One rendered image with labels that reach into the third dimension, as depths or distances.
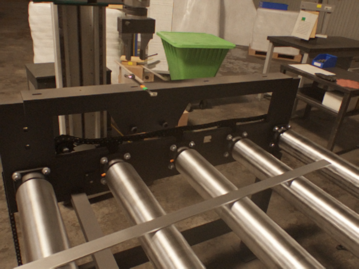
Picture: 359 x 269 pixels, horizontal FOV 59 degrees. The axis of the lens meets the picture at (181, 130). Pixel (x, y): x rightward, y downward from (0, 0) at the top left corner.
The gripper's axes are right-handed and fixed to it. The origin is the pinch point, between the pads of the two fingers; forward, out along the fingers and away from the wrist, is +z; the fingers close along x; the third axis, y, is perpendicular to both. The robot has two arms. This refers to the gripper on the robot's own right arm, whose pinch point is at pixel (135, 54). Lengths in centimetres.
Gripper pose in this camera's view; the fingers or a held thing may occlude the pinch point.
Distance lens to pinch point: 125.7
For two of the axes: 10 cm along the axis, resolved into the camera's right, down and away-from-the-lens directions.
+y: 4.9, 4.2, -7.6
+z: -1.0, 9.0, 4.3
